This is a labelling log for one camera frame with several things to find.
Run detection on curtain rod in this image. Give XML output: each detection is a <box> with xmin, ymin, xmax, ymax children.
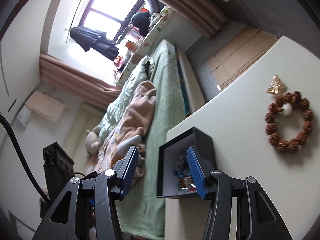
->
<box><xmin>64</xmin><ymin>0</ymin><xmax>91</xmax><ymax>46</ymax></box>

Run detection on black bag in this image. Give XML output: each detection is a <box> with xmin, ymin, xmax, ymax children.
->
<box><xmin>131</xmin><ymin>12</ymin><xmax>151</xmax><ymax>37</ymax></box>

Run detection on window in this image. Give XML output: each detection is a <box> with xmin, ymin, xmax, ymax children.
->
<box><xmin>47</xmin><ymin>0</ymin><xmax>151</xmax><ymax>86</ymax></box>

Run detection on light green duvet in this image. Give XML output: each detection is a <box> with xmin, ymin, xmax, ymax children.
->
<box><xmin>98</xmin><ymin>56</ymin><xmax>156</xmax><ymax>143</ymax></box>

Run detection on beige plush toy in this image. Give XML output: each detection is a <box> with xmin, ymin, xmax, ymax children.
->
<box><xmin>85</xmin><ymin>126</ymin><xmax>102</xmax><ymax>155</ymax></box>

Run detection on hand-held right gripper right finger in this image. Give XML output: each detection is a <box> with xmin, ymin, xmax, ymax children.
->
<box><xmin>187</xmin><ymin>146</ymin><xmax>293</xmax><ymax>240</ymax></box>

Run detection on black jewelry box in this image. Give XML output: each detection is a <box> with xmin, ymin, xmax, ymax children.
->
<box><xmin>157</xmin><ymin>127</ymin><xmax>216</xmax><ymax>199</ymax></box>

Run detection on pink curtain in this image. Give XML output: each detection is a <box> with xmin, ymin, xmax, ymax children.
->
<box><xmin>39</xmin><ymin>53</ymin><xmax>123</xmax><ymax>109</ymax></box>
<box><xmin>132</xmin><ymin>0</ymin><xmax>230</xmax><ymax>39</ymax></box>

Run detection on pink fleece blanket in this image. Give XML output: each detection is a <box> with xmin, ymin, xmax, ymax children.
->
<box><xmin>86</xmin><ymin>80</ymin><xmax>157</xmax><ymax>181</ymax></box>

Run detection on flattened cardboard sheets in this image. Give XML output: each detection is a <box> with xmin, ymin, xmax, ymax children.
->
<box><xmin>206</xmin><ymin>26</ymin><xmax>278</xmax><ymax>91</ymax></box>

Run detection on brown beaded bracelet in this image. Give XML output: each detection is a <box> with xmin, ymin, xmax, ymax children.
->
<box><xmin>265</xmin><ymin>91</ymin><xmax>314</xmax><ymax>153</ymax></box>

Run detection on green bed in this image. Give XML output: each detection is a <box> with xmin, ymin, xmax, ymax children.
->
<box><xmin>82</xmin><ymin>39</ymin><xmax>207</xmax><ymax>240</ymax></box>

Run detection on blue cord bracelet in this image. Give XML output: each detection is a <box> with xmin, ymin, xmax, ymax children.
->
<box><xmin>173</xmin><ymin>168</ymin><xmax>193</xmax><ymax>179</ymax></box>

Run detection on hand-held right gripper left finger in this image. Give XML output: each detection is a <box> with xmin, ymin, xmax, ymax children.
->
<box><xmin>32</xmin><ymin>145</ymin><xmax>139</xmax><ymax>240</ymax></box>

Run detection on gold bow ornament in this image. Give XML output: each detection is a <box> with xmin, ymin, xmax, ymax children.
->
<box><xmin>266</xmin><ymin>75</ymin><xmax>286</xmax><ymax>96</ymax></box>

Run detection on black braided cable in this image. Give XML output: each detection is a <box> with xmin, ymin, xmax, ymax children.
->
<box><xmin>0</xmin><ymin>114</ymin><xmax>51</xmax><ymax>203</ymax></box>

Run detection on dark wardrobe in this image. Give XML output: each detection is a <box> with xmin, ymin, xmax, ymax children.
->
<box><xmin>185</xmin><ymin>0</ymin><xmax>320</xmax><ymax>46</ymax></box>

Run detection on dark beaded bracelet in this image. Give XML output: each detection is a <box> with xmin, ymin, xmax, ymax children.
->
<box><xmin>178</xmin><ymin>152</ymin><xmax>188</xmax><ymax>170</ymax></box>

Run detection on dark hanging clothes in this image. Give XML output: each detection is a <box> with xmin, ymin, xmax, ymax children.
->
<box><xmin>69</xmin><ymin>25</ymin><xmax>119</xmax><ymax>61</ymax></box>

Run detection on grey pillow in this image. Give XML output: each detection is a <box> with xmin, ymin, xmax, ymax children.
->
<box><xmin>142</xmin><ymin>0</ymin><xmax>161</xmax><ymax>18</ymax></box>

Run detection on patterned window seat cushion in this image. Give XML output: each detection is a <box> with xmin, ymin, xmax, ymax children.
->
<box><xmin>115</xmin><ymin>6</ymin><xmax>173</xmax><ymax>88</ymax></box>

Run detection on cloth covered air conditioner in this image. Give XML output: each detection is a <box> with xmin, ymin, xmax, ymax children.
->
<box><xmin>16</xmin><ymin>91</ymin><xmax>67</xmax><ymax>128</ymax></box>

